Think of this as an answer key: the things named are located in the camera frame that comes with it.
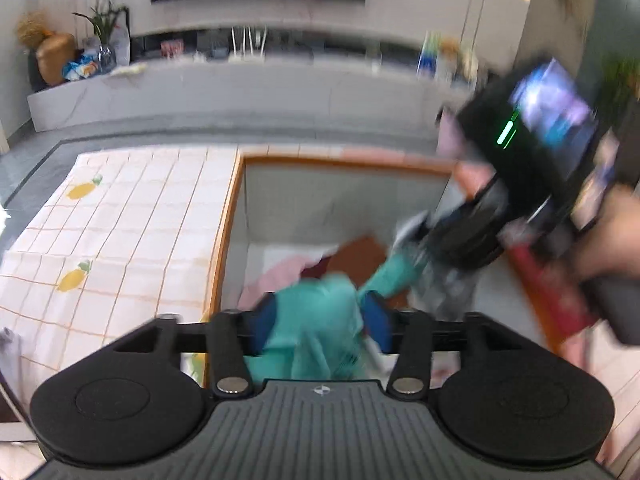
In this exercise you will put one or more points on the white plastic bag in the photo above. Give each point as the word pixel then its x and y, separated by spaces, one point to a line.
pixel 121 47

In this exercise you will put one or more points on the loose papers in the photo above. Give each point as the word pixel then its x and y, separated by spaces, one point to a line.
pixel 127 69

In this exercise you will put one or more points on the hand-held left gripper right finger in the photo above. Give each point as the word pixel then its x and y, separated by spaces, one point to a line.
pixel 377 320

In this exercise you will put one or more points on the blue snack bags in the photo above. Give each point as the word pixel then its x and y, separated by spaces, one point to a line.
pixel 80 67

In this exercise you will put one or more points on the golden vase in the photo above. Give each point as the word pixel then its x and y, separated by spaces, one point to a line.
pixel 55 57

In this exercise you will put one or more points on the pink photo card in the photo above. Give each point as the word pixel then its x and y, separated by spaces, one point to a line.
pixel 171 49

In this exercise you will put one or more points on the person's right hand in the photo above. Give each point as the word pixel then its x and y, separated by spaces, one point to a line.
pixel 615 235

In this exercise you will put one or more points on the dried flowers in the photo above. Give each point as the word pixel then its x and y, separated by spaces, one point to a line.
pixel 32 30

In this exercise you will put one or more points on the maroon cloth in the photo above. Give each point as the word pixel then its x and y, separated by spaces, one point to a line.
pixel 317 269

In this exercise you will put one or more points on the white router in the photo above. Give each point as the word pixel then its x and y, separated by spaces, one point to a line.
pixel 245 57

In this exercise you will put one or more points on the pink bin with black bag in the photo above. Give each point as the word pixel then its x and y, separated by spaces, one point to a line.
pixel 452 135

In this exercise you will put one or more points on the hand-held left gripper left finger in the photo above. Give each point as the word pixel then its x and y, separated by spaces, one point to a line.
pixel 265 325

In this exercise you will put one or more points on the orange cardboard box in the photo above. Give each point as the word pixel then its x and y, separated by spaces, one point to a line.
pixel 340 200

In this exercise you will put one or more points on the brown cloth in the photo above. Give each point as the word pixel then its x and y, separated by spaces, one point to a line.
pixel 357 260

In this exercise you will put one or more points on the red storage box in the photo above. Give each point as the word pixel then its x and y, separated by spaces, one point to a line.
pixel 550 295

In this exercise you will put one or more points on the marble television console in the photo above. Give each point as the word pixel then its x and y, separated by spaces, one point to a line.
pixel 250 90

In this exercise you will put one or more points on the pink cloth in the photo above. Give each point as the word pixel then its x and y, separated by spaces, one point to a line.
pixel 280 275

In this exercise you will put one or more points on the green plant in glass vase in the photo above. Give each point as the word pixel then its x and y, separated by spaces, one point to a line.
pixel 105 20

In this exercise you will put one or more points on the lemon print tablecloth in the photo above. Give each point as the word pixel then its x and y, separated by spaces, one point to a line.
pixel 125 210

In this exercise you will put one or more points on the green ivy plant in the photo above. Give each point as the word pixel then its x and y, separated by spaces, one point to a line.
pixel 622 80

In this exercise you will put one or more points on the teal plush pouch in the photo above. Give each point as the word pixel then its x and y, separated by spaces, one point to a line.
pixel 315 320

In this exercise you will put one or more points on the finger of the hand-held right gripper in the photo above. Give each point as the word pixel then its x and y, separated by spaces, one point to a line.
pixel 425 235

